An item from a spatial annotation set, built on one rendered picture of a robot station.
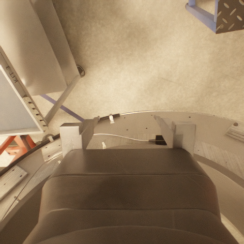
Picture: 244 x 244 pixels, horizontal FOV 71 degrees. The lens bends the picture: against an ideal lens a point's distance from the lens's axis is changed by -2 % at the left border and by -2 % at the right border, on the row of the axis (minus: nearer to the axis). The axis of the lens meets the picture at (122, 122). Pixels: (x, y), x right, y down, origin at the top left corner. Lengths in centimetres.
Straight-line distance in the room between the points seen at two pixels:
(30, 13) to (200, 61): 104
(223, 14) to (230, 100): 99
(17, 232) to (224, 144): 79
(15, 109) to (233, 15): 87
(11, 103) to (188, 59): 107
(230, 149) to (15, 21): 114
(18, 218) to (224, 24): 89
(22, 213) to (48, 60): 77
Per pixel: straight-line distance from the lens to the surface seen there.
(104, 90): 143
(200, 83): 141
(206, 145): 73
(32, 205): 74
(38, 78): 120
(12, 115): 93
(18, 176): 88
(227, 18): 67
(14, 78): 78
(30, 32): 111
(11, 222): 72
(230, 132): 77
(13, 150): 199
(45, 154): 89
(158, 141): 72
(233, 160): 71
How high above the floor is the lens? 122
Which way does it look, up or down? 50 degrees down
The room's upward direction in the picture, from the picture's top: 169 degrees counter-clockwise
